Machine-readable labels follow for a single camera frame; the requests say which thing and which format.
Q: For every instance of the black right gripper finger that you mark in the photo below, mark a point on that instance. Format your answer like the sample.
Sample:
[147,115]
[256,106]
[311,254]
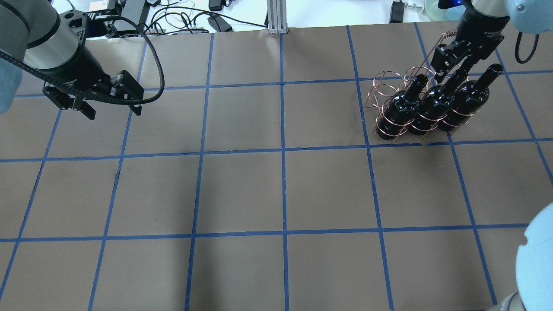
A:
[446,56]
[467,65]

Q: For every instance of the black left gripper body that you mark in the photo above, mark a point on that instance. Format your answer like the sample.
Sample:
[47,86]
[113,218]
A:
[82,71]

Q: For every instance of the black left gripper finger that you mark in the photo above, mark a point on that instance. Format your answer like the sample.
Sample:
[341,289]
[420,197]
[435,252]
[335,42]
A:
[63,101]
[126,87]

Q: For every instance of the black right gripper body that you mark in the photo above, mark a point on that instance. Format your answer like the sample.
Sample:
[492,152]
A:
[480,31]

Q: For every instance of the dark wine bottle being placed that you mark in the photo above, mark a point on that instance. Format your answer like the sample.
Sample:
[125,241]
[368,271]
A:
[436,104]

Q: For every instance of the dark bottle in basket rear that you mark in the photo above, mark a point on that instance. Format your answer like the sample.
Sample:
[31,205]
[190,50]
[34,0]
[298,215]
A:
[469,99]

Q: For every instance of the dark bottle in basket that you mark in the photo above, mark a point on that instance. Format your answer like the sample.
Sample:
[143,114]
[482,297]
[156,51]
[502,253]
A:
[401,110]
[469,99]

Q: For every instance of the dark bottle in basket front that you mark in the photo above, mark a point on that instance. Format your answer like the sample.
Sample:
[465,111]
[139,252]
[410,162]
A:
[401,110]

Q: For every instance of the black power adapter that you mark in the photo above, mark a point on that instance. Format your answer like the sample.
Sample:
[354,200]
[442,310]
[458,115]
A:
[397,12]

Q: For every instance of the copper wire wine basket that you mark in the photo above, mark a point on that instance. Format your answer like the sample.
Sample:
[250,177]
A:
[387,83]

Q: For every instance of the aluminium frame post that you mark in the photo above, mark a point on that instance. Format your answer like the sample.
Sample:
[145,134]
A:
[277,17]

